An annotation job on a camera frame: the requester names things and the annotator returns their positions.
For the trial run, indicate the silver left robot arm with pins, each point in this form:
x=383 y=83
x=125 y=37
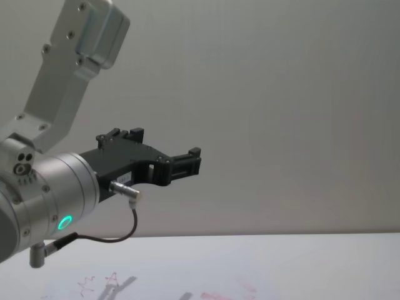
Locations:
x=59 y=184

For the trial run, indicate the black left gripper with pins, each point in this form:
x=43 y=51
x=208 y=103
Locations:
x=115 y=162

